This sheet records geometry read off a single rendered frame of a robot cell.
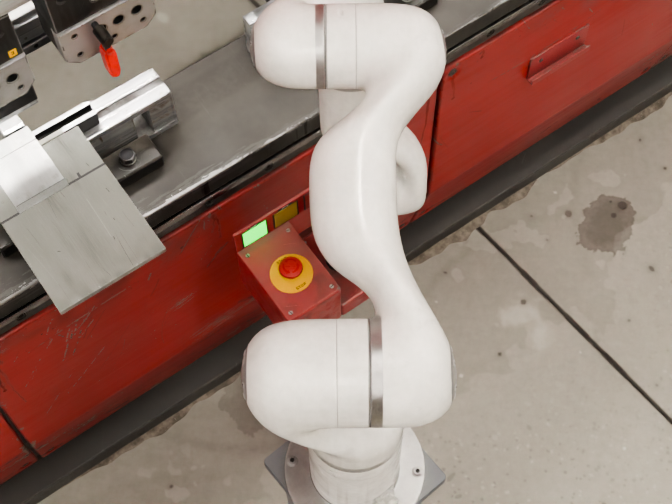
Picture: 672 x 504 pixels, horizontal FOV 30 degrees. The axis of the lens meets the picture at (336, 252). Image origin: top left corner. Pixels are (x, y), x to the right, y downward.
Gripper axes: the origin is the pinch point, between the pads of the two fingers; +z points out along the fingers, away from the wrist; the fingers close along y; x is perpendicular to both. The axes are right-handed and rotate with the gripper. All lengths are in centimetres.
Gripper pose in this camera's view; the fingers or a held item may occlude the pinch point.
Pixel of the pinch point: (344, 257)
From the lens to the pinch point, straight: 213.1
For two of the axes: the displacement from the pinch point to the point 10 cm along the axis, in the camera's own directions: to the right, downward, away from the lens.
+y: 5.7, 7.6, -2.9
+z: -0.4, 3.8, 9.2
